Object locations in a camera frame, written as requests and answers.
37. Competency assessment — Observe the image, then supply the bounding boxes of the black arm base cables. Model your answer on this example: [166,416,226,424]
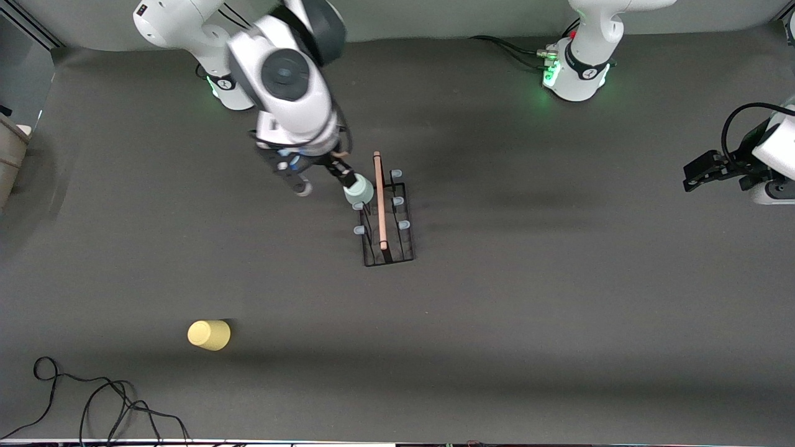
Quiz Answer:
[196,3,255,81]
[469,19,581,70]

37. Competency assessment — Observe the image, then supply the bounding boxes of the thin black looped cable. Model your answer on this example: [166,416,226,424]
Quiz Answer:
[79,380,192,447]
[0,356,134,440]

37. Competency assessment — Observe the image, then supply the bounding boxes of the black left arm base cables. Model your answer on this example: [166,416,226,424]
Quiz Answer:
[469,19,581,70]

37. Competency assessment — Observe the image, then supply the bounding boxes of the black metal frame rail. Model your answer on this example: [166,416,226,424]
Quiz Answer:
[9,3,64,49]

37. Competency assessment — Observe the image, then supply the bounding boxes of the dark grey table mat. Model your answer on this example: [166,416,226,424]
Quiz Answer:
[0,24,795,444]

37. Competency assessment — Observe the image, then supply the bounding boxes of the pale green plastic cup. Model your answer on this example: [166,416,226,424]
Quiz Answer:
[343,176,375,209]

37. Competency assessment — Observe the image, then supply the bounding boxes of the yellow plastic cup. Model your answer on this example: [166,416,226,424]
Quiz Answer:
[188,320,232,352]

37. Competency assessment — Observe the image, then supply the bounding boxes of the black wire cup holder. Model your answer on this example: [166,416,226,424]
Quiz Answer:
[353,151,416,268]

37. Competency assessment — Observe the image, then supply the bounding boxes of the black right arm base cables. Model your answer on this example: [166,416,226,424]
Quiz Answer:
[196,3,255,81]

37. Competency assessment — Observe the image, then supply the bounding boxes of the beige cardboard box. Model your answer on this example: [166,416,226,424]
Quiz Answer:
[0,114,30,209]

